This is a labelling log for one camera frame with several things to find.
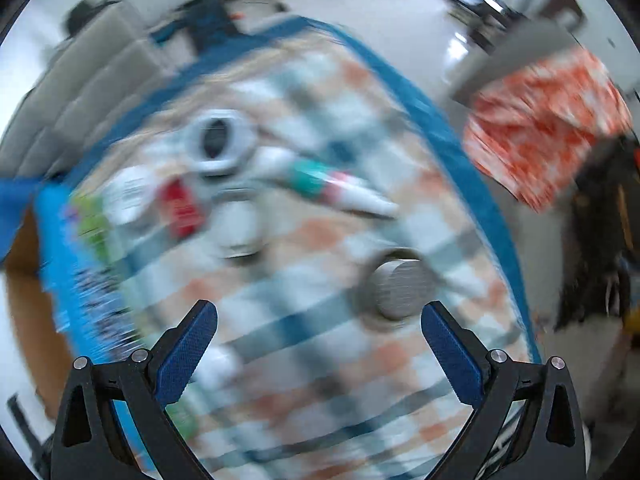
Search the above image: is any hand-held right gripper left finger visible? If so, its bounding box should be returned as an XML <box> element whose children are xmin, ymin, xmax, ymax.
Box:
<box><xmin>50</xmin><ymin>300</ymin><xmax>218</xmax><ymax>480</ymax></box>

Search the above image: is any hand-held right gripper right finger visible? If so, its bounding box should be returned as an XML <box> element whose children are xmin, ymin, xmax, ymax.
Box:
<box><xmin>421</xmin><ymin>301</ymin><xmax>588</xmax><ymax>480</ymax></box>

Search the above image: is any grey metal tin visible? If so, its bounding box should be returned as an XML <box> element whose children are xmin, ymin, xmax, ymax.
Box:
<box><xmin>359</xmin><ymin>250</ymin><xmax>437</xmax><ymax>332</ymax></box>

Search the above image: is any gold jar white lid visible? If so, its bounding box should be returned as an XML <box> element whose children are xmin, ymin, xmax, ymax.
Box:
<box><xmin>212</xmin><ymin>189</ymin><xmax>268</xmax><ymax>261</ymax></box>

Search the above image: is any red packet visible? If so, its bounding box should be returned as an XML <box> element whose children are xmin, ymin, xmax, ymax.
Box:
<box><xmin>157</xmin><ymin>180</ymin><xmax>206</xmax><ymax>240</ymax></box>

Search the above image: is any blue-sided cardboard box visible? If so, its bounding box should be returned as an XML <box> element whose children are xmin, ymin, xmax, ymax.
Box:
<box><xmin>0</xmin><ymin>175</ymin><xmax>201</xmax><ymax>466</ymax></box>

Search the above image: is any large white cream jar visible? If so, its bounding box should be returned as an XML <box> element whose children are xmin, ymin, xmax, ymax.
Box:
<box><xmin>102</xmin><ymin>166</ymin><xmax>160</xmax><ymax>228</ymax></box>

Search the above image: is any white green tube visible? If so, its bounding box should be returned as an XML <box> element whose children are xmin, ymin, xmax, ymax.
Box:
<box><xmin>252</xmin><ymin>147</ymin><xmax>401</xmax><ymax>221</ymax></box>

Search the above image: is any small white jar black label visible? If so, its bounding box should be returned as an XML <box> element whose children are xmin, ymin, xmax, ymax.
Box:
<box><xmin>182</xmin><ymin>109</ymin><xmax>257</xmax><ymax>177</ymax></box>

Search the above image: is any plaid checked cloth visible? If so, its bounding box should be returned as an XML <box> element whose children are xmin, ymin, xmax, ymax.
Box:
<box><xmin>65</xmin><ymin>15</ymin><xmax>543</xmax><ymax>480</ymax></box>

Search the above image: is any dark cloth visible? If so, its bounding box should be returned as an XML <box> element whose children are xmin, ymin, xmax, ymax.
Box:
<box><xmin>552</xmin><ymin>135</ymin><xmax>640</xmax><ymax>333</ymax></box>

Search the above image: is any orange white patterned cloth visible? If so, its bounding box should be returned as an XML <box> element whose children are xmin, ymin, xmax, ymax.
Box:
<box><xmin>462</xmin><ymin>50</ymin><xmax>633</xmax><ymax>213</ymax></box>

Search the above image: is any grey sofa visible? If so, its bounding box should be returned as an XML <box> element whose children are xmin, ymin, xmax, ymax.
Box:
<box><xmin>0</xmin><ymin>2</ymin><xmax>173</xmax><ymax>176</ymax></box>

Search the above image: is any grey board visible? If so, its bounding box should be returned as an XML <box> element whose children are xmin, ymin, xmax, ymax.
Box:
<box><xmin>450</xmin><ymin>17</ymin><xmax>583</xmax><ymax>108</ymax></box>

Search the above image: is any dark blue bag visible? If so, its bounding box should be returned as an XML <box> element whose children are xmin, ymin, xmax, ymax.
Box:
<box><xmin>150</xmin><ymin>0</ymin><xmax>246</xmax><ymax>56</ymax></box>

